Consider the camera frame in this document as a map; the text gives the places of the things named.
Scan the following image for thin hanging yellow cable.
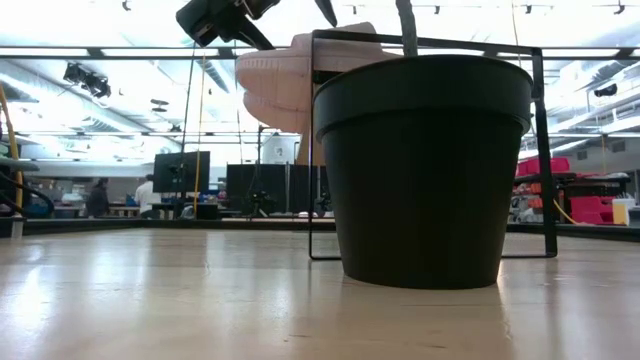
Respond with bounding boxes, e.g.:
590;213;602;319
192;44;210;202

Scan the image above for black room monitor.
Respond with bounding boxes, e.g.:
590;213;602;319
151;150;212;195

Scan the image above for person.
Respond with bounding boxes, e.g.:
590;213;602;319
85;177;112;219
133;173;162;220

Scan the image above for black ceiling fixture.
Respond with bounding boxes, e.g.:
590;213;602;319
61;62;113;100

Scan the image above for large black plant pot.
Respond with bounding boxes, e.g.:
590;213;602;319
312;0;535;291

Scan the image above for black hose cable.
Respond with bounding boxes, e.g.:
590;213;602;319
0;172;57;222

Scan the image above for yellow and white container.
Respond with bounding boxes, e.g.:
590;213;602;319
611;198;632;227

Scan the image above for red storage bins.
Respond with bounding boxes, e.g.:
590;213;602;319
515;156;572;178

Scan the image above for black partition panels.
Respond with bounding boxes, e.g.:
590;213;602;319
225;163;332;217

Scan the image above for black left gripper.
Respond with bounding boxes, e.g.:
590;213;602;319
174;0;340;51

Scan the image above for dark grey desk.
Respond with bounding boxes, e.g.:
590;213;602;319
0;157;41;174

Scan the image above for wooden shelf black metal frame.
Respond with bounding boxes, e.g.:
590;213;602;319
307;28;559;261

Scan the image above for red storage bin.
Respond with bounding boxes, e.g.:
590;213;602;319
569;195;620;226

